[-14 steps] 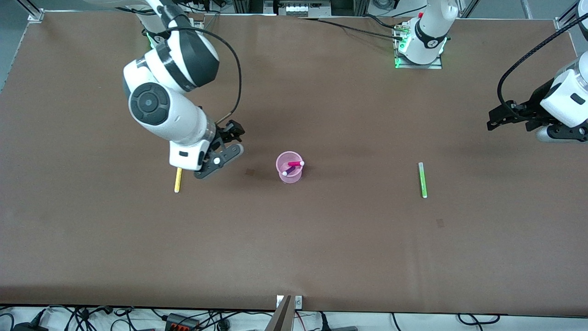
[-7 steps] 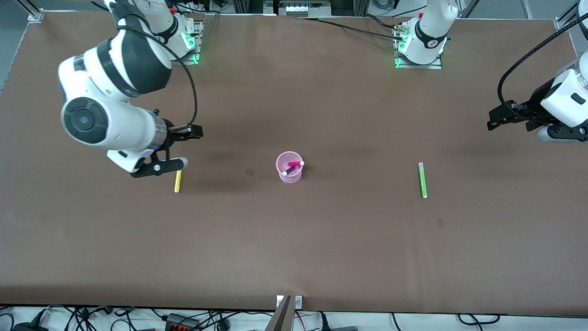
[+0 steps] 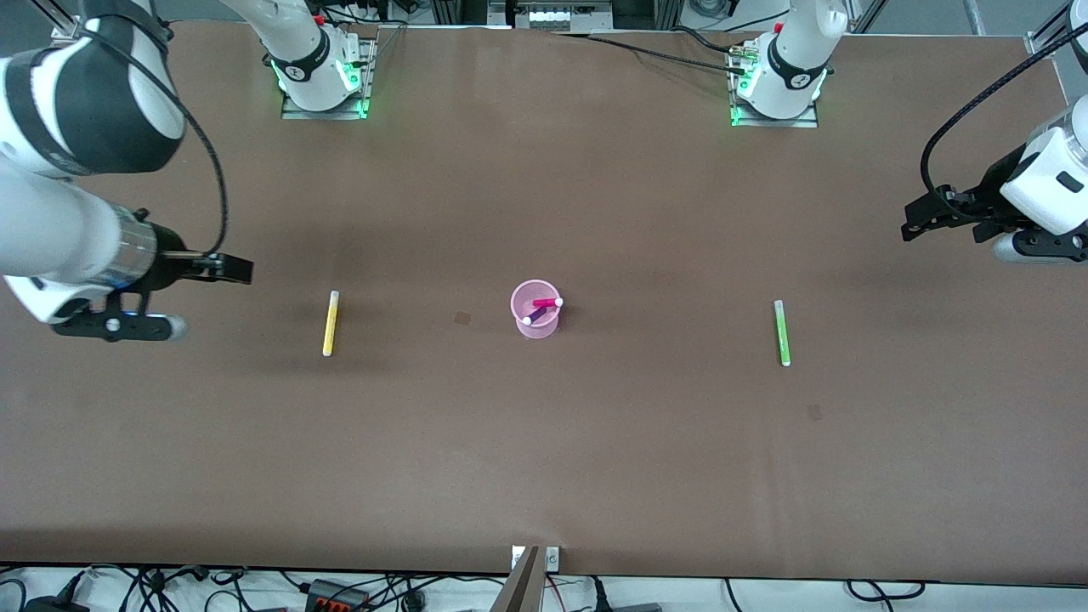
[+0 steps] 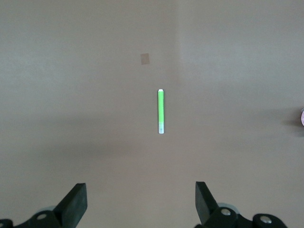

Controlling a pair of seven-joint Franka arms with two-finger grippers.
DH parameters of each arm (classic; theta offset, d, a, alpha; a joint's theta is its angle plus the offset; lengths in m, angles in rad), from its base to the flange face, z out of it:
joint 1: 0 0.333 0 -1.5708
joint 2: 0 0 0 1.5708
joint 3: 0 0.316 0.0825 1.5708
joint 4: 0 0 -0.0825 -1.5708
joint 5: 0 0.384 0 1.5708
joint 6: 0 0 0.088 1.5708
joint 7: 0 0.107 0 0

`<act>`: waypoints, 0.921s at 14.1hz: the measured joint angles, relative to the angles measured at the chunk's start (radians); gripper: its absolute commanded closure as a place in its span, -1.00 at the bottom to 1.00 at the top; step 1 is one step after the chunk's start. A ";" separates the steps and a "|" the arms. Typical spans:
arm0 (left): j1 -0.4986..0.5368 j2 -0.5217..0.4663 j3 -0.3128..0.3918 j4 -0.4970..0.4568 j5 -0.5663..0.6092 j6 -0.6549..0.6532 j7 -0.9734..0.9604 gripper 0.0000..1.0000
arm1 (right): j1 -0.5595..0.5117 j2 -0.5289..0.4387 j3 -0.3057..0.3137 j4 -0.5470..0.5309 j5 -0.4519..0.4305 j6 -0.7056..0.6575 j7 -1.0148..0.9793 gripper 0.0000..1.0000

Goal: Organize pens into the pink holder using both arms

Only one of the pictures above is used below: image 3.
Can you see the pink marker pen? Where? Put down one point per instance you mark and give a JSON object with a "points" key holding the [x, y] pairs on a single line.
{"points": [[546, 302]]}

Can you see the white pole clamp bracket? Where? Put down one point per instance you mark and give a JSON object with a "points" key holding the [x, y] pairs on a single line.
{"points": [[552, 558]]}

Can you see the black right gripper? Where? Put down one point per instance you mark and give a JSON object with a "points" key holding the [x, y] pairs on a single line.
{"points": [[173, 264]]}

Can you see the metal table corner bracket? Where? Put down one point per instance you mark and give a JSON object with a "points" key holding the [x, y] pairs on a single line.
{"points": [[1039, 44], [64, 32]]}

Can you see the grey camera support pole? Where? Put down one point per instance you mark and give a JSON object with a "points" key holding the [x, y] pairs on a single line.
{"points": [[520, 591]]}

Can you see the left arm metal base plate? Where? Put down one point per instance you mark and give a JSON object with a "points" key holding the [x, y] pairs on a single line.
{"points": [[799, 122]]}

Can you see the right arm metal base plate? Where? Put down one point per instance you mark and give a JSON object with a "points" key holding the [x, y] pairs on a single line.
{"points": [[327, 114]]}

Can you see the purple marker pen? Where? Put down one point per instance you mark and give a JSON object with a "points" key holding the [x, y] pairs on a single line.
{"points": [[534, 316]]}

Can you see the yellow marker pen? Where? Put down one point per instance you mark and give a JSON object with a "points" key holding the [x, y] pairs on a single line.
{"points": [[330, 325]]}

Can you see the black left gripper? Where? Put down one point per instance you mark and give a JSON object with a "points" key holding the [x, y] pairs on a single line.
{"points": [[986, 198]]}

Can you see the black power adapter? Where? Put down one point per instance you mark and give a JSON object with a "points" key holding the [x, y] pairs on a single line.
{"points": [[55, 605]]}

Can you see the white power strip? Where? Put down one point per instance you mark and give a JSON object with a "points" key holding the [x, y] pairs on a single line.
{"points": [[557, 17]]}

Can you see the pink cup pen holder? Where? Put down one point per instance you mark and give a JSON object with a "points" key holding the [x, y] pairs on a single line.
{"points": [[535, 331]]}

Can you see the black box with orange connectors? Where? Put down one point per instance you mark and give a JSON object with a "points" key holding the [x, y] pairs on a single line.
{"points": [[327, 591]]}

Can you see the green marker pen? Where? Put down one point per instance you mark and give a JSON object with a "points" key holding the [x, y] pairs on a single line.
{"points": [[781, 333]]}

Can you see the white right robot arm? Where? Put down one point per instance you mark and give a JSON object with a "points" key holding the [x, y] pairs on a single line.
{"points": [[51, 229]]}

